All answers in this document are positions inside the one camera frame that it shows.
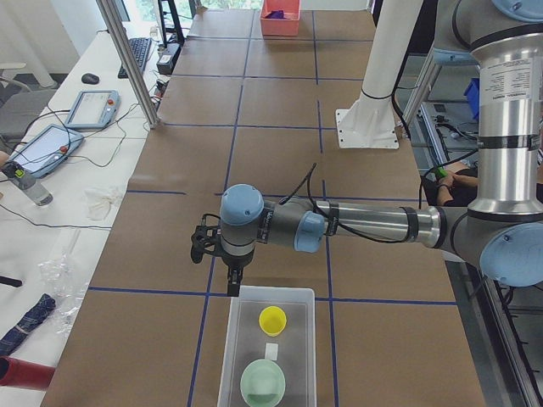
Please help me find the lower teach pendant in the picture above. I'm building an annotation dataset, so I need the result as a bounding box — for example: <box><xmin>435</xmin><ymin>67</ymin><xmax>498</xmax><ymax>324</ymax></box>
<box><xmin>10</xmin><ymin>125</ymin><xmax>84</xmax><ymax>178</ymax></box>

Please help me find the pink plastic bin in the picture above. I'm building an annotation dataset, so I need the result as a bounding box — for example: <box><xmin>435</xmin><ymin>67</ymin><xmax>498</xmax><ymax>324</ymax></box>
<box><xmin>260</xmin><ymin>0</ymin><xmax>300</xmax><ymax>36</ymax></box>

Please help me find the teach pendant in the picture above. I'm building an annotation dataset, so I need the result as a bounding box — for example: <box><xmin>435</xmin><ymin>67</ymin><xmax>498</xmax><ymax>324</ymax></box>
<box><xmin>64</xmin><ymin>90</ymin><xmax>120</xmax><ymax>131</ymax></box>
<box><xmin>10</xmin><ymin>125</ymin><xmax>84</xmax><ymax>178</ymax></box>

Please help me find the clear water bottle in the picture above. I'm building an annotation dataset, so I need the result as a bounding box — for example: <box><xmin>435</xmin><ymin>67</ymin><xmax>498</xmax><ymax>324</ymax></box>
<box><xmin>1</xmin><ymin>161</ymin><xmax>53</xmax><ymax>206</ymax></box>

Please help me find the black box on bench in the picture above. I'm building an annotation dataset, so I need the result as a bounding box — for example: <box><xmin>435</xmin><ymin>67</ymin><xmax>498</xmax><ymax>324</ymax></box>
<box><xmin>156</xmin><ymin>43</ymin><xmax>182</xmax><ymax>75</ymax></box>

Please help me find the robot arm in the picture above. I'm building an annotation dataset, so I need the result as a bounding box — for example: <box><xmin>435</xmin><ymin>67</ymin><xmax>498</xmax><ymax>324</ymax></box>
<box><xmin>191</xmin><ymin>1</ymin><xmax>542</xmax><ymax>296</ymax></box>

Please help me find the crumpled white tissue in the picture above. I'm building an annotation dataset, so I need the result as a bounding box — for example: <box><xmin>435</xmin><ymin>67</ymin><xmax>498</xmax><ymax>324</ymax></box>
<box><xmin>84</xmin><ymin>187</ymin><xmax>124</xmax><ymax>220</ymax></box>

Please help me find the aluminium frame post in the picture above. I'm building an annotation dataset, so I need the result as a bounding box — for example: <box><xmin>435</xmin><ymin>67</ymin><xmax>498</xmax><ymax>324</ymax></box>
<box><xmin>96</xmin><ymin>0</ymin><xmax>160</xmax><ymax>129</ymax></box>

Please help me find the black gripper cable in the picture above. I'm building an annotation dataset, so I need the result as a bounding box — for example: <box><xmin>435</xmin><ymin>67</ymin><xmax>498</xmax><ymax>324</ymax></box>
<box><xmin>277</xmin><ymin>163</ymin><xmax>419</xmax><ymax>245</ymax></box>

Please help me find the purple cloth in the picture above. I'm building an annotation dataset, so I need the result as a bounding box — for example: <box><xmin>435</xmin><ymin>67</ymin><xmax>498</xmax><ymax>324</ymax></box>
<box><xmin>265</xmin><ymin>9</ymin><xmax>296</xmax><ymax>20</ymax></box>

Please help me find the black keyboard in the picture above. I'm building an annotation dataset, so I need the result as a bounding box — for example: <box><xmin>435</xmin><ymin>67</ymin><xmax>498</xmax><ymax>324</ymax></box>
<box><xmin>128</xmin><ymin>37</ymin><xmax>153</xmax><ymax>73</ymax></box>

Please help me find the yellow plastic cup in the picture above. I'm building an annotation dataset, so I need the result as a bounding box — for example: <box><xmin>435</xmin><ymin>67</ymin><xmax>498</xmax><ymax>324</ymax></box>
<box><xmin>258</xmin><ymin>305</ymin><xmax>288</xmax><ymax>337</ymax></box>

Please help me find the green handled tool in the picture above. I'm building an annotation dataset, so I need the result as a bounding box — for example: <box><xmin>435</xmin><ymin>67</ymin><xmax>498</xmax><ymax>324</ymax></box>
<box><xmin>432</xmin><ymin>167</ymin><xmax>448</xmax><ymax>180</ymax></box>

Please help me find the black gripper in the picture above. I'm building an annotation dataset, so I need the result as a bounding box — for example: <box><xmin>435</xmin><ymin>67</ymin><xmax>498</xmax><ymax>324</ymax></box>
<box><xmin>190</xmin><ymin>213</ymin><xmax>255</xmax><ymax>297</ymax></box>

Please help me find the folded dark blue umbrella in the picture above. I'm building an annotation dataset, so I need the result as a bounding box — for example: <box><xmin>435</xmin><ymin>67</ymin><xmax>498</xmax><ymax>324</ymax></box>
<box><xmin>1</xmin><ymin>293</ymin><xmax>56</xmax><ymax>356</ymax></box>

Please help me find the seated person in black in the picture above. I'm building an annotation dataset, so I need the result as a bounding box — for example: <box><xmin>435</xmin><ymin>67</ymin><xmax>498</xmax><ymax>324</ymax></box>
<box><xmin>423</xmin><ymin>164</ymin><xmax>543</xmax><ymax>209</ymax></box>

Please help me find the upper teach pendant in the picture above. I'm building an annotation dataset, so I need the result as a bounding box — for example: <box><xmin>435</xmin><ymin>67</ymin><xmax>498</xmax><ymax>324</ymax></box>
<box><xmin>64</xmin><ymin>90</ymin><xmax>120</xmax><ymax>131</ymax></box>

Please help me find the red object at edge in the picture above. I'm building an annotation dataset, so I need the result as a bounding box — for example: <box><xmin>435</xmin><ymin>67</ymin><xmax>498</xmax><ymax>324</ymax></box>
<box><xmin>1</xmin><ymin>356</ymin><xmax>55</xmax><ymax>390</ymax></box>

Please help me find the light green bowl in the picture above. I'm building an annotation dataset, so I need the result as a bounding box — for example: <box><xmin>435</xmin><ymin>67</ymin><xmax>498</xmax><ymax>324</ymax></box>
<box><xmin>240</xmin><ymin>359</ymin><xmax>286</xmax><ymax>407</ymax></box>

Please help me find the black computer mouse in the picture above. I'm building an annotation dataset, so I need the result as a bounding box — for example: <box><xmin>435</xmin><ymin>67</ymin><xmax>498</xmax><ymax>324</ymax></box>
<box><xmin>81</xmin><ymin>73</ymin><xmax>100</xmax><ymax>85</ymax></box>

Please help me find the clear plastic storage box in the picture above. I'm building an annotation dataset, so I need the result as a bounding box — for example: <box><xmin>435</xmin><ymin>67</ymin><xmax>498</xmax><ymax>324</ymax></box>
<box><xmin>217</xmin><ymin>286</ymin><xmax>317</xmax><ymax>406</ymax></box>

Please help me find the crumpled clear plastic wrap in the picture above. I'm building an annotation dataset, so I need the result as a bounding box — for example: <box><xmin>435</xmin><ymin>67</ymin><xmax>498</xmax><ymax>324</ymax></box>
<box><xmin>38</xmin><ymin>254</ymin><xmax>89</xmax><ymax>337</ymax></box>

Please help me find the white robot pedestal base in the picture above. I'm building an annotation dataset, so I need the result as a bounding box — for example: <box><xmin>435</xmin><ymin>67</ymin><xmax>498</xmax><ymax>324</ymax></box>
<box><xmin>335</xmin><ymin>1</ymin><xmax>423</xmax><ymax>150</ymax></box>

